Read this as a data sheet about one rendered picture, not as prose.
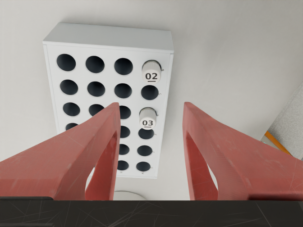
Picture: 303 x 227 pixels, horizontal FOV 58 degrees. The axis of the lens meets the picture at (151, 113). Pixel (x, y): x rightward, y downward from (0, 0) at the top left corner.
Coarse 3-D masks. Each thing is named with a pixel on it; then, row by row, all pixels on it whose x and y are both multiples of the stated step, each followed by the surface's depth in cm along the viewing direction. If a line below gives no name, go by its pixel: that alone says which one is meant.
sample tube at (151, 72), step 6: (150, 60) 18; (144, 66) 18; (150, 66) 17; (156, 66) 18; (144, 72) 17; (150, 72) 17; (156, 72) 17; (144, 78) 18; (150, 78) 18; (156, 78) 18; (150, 84) 18
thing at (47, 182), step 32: (96, 128) 9; (32, 160) 6; (64, 160) 6; (96, 160) 8; (0, 192) 5; (32, 192) 5; (64, 192) 6; (96, 192) 11; (0, 224) 5; (32, 224) 5; (64, 224) 5; (96, 224) 5; (128, 224) 5; (160, 224) 5; (192, 224) 5; (224, 224) 5; (256, 224) 5; (288, 224) 5
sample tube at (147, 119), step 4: (144, 108) 20; (148, 108) 20; (140, 112) 20; (144, 112) 20; (148, 112) 20; (152, 112) 20; (140, 116) 20; (144, 116) 19; (148, 116) 19; (152, 116) 20; (140, 120) 20; (144, 120) 19; (148, 120) 19; (152, 120) 19; (140, 124) 20; (144, 124) 20; (148, 124) 20; (152, 124) 20; (144, 128) 20; (148, 128) 20
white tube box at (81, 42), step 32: (64, 32) 19; (96, 32) 19; (128, 32) 20; (160, 32) 20; (64, 64) 19; (96, 64) 20; (128, 64) 20; (160, 64) 19; (64, 96) 20; (96, 96) 20; (128, 96) 20; (160, 96) 20; (64, 128) 21; (128, 128) 23; (160, 128) 21; (128, 160) 23
